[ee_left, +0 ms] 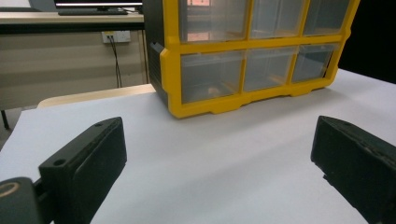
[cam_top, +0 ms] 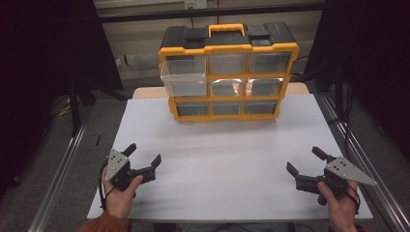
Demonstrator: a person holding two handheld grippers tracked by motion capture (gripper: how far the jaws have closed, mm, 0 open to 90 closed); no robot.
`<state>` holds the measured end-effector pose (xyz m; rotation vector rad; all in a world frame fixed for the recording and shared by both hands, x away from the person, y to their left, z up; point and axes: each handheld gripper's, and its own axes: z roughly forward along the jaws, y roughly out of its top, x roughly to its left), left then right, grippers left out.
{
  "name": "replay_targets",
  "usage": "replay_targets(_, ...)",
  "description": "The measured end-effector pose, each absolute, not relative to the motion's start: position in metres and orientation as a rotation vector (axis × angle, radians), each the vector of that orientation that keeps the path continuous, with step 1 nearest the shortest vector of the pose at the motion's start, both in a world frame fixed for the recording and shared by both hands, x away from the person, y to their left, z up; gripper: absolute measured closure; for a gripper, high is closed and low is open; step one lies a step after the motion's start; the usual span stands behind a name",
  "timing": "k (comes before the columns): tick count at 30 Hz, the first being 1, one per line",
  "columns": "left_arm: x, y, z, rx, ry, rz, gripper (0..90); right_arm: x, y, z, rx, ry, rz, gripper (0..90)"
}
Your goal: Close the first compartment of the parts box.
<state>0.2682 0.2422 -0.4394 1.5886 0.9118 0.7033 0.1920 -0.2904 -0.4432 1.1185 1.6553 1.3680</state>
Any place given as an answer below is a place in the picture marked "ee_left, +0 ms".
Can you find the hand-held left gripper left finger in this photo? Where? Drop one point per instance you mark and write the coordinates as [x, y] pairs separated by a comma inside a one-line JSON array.
[[77, 174]]

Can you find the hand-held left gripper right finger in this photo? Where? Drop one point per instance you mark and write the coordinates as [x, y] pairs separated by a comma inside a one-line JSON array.
[[358, 168]]

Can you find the beige wooden table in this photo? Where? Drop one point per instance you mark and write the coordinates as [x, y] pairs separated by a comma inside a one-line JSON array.
[[93, 94]]

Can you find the black curtain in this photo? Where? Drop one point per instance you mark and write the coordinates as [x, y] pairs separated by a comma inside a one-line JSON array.
[[370, 37]]

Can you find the yellow black drawer organizer cabinet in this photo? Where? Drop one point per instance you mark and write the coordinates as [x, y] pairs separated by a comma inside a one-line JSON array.
[[172, 77]]

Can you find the white table cover sheet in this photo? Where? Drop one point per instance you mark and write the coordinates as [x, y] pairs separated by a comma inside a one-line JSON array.
[[218, 161]]

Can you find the long beige desk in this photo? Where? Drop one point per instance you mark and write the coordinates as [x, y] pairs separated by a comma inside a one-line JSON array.
[[62, 18]]

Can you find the black keyboard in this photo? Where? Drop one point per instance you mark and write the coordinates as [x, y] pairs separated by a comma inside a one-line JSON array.
[[92, 12]]

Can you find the set of clear plastic drawers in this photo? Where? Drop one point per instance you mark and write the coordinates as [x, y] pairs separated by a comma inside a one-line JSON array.
[[208, 74]]

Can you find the black computer monitor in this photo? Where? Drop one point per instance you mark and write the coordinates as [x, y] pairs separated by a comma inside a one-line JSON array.
[[99, 3]]

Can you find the white wall socket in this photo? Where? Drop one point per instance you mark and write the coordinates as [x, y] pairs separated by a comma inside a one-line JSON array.
[[120, 36]]

